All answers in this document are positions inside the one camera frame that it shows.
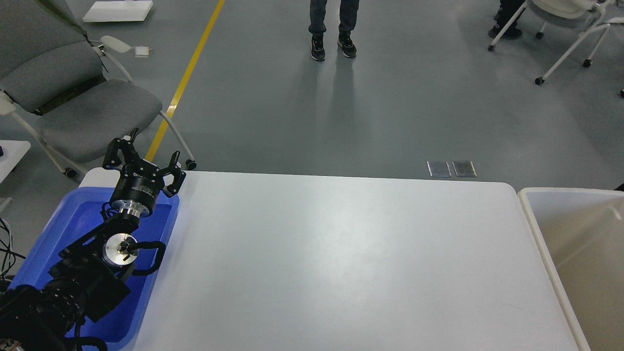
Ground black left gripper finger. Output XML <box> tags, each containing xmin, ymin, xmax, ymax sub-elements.
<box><xmin>102</xmin><ymin>129</ymin><xmax>142</xmax><ymax>171</ymax></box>
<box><xmin>157</xmin><ymin>151</ymin><xmax>186</xmax><ymax>197</ymax></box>

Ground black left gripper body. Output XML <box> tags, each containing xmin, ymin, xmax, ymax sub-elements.
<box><xmin>110</xmin><ymin>162</ymin><xmax>167</xmax><ymax>217</ymax></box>

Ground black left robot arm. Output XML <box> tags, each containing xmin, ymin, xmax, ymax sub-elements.
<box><xmin>1</xmin><ymin>129</ymin><xmax>186</xmax><ymax>351</ymax></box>

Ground blue plastic bin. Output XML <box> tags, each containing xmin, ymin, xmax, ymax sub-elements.
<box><xmin>10</xmin><ymin>187</ymin><xmax>180</xmax><ymax>351</ymax></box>

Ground grey office chair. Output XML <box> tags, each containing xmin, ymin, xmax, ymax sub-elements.
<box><xmin>1</xmin><ymin>0</ymin><xmax>196</xmax><ymax>178</ymax></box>

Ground white side table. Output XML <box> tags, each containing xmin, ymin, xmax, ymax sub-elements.
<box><xmin>0</xmin><ymin>140</ymin><xmax>31</xmax><ymax>183</ymax></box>

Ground white flat board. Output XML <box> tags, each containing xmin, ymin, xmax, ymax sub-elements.
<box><xmin>82</xmin><ymin>0</ymin><xmax>154</xmax><ymax>22</ymax></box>

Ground standing person in jeans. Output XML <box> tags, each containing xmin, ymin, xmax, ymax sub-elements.
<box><xmin>308</xmin><ymin>0</ymin><xmax>361</xmax><ymax>62</ymax></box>

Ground left metal floor plate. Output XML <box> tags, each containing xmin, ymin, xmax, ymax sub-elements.
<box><xmin>427</xmin><ymin>161</ymin><xmax>452</xmax><ymax>178</ymax></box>

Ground metal floor plate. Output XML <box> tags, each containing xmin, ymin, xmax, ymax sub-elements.
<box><xmin>427</xmin><ymin>161</ymin><xmax>452</xmax><ymax>178</ymax></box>
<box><xmin>452</xmin><ymin>160</ymin><xmax>478</xmax><ymax>177</ymax></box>

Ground right metal floor plate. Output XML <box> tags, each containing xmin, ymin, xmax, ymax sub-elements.
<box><xmin>452</xmin><ymin>160</ymin><xmax>478</xmax><ymax>177</ymax></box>

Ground person's dark feet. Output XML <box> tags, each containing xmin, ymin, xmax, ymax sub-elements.
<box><xmin>489</xmin><ymin>0</ymin><xmax>527</xmax><ymax>40</ymax></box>

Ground white plastic bin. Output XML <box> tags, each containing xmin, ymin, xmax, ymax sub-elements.
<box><xmin>518</xmin><ymin>187</ymin><xmax>624</xmax><ymax>351</ymax></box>

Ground white rolling chair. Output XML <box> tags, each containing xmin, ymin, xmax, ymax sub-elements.
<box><xmin>488</xmin><ymin>0</ymin><xmax>624</xmax><ymax>87</ymax></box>

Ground black cables bundle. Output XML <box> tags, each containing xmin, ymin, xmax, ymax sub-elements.
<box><xmin>0</xmin><ymin>217</ymin><xmax>27</xmax><ymax>281</ymax></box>

